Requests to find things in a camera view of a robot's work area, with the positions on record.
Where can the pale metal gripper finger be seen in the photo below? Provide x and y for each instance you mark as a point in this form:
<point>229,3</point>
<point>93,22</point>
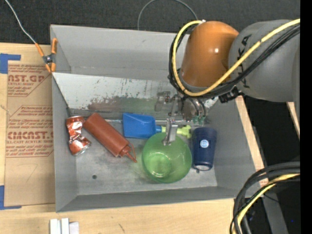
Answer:
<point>162,101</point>
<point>170,133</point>

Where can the clear green plastic bowl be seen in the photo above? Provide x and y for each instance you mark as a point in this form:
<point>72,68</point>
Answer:
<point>168,164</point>

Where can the dark blue cup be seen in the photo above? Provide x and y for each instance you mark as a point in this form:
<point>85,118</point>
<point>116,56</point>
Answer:
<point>204,152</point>

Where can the red-brown squeeze bottle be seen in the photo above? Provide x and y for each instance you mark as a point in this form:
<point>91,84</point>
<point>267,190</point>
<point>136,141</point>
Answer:
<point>104,133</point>

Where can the grey metal bin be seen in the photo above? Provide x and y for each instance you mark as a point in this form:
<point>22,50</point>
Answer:
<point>109,181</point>

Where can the crushed red drink can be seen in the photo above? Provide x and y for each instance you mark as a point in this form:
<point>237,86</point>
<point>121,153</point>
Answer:
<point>76,135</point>

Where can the brown cardboard board red print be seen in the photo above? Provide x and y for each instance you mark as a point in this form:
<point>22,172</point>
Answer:
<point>26,174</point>

